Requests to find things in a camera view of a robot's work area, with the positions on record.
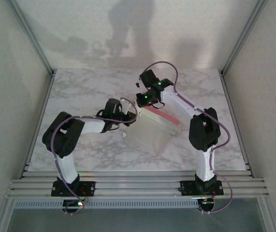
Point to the pink and grey paper box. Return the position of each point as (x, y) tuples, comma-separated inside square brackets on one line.
[(149, 130)]

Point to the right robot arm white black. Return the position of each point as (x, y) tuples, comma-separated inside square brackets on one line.
[(176, 104)]

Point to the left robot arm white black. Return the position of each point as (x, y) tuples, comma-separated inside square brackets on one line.
[(65, 166)]

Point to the aluminium mounting rails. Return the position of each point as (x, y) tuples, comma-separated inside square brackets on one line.
[(137, 183)]

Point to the controller board with green light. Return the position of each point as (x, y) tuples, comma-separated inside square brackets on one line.
[(72, 204)]

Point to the controller board with blue light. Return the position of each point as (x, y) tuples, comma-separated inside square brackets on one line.
[(207, 204)]

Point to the aluminium side rail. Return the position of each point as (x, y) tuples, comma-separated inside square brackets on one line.
[(39, 120), (235, 120)]

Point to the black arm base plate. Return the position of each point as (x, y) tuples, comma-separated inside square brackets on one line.
[(188, 187), (89, 187)]

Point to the aluminium frame post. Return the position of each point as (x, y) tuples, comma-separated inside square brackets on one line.
[(31, 36), (244, 36)]

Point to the aluminium frame leg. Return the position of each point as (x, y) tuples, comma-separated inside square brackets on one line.
[(3, 217), (269, 217)]

